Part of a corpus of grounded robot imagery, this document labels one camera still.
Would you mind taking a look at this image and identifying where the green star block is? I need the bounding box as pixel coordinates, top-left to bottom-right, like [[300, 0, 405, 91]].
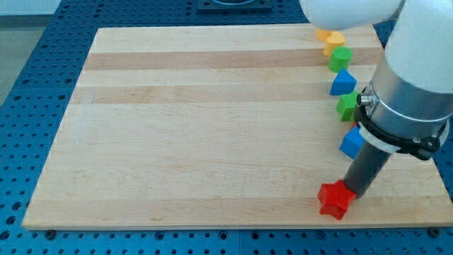
[[336, 91, 358, 122]]

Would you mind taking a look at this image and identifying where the green cylinder block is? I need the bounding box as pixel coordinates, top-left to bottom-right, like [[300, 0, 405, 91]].
[[328, 46, 353, 73]]

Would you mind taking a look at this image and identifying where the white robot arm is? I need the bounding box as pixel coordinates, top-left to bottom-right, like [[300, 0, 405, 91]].
[[300, 0, 452, 196]]

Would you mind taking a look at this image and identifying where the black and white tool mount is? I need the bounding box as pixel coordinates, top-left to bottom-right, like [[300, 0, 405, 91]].
[[354, 106, 449, 161]]

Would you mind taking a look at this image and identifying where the blue cube block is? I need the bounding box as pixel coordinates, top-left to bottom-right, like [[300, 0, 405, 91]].
[[339, 126, 365, 159]]

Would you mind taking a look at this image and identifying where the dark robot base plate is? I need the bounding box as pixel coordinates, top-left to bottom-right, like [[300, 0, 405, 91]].
[[195, 0, 273, 12]]

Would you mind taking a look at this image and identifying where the red star block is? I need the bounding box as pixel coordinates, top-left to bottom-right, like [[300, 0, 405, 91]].
[[318, 180, 357, 220]]

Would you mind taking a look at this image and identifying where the wooden board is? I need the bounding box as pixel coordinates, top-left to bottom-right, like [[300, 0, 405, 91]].
[[22, 23, 452, 230]]

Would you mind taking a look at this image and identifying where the blue triangle block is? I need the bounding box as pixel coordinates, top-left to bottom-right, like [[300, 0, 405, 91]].
[[329, 69, 357, 96]]

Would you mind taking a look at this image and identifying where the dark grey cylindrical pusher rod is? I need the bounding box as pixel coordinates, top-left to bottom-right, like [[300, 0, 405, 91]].
[[343, 141, 391, 199]]

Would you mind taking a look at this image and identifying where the yellow heart block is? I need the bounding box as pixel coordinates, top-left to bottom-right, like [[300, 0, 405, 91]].
[[323, 31, 346, 57]]

